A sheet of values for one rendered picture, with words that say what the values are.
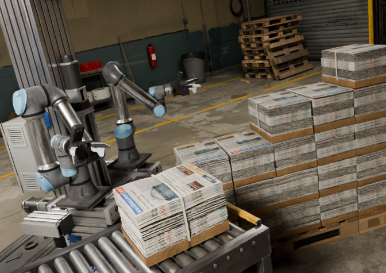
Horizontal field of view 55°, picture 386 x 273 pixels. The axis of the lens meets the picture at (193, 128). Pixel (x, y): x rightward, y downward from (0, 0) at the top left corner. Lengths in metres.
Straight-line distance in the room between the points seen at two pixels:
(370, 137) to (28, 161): 2.20
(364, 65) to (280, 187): 0.94
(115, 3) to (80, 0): 0.81
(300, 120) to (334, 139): 0.29
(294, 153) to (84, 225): 1.35
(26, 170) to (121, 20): 6.91
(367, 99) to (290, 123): 0.55
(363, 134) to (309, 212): 0.63
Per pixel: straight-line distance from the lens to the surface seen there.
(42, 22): 2.23
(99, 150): 1.59
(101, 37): 8.90
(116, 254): 1.62
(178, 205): 1.43
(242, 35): 9.07
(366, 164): 2.79
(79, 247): 1.76
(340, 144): 2.62
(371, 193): 2.91
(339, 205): 2.79
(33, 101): 1.93
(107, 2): 9.02
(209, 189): 1.47
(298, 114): 2.40
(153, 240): 1.45
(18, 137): 2.46
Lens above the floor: 1.67
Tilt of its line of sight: 17 degrees down
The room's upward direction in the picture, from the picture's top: 10 degrees counter-clockwise
